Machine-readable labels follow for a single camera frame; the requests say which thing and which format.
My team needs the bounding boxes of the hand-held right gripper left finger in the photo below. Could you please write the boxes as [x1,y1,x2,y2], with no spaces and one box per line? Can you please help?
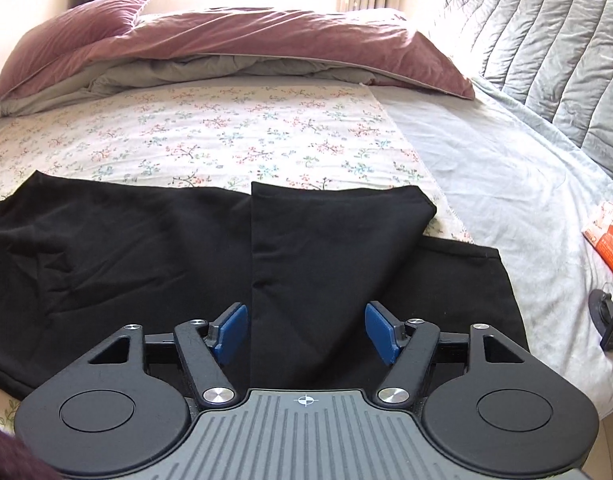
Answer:
[86,302,250,407]

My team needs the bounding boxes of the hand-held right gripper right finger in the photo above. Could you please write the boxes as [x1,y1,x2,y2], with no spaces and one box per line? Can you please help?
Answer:
[363,301,528,406]

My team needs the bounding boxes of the black pants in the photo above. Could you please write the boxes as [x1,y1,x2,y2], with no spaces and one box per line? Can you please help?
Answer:
[0,170,530,402]

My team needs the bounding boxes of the floral bed sheet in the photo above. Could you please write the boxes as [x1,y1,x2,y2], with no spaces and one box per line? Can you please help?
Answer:
[0,82,476,433]

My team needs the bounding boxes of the orange packet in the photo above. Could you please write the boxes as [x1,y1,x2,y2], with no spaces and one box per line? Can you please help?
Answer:
[583,200,613,284]

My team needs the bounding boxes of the pink grey-lined duvet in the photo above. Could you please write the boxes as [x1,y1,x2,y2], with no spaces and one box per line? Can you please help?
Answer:
[0,7,476,126]

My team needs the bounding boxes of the pink velvet pillow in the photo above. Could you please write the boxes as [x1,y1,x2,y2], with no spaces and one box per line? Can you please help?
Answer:
[0,0,154,103]

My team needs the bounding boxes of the grey quilted blanket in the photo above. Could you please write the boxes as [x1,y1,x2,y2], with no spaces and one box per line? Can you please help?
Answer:
[430,0,613,183]

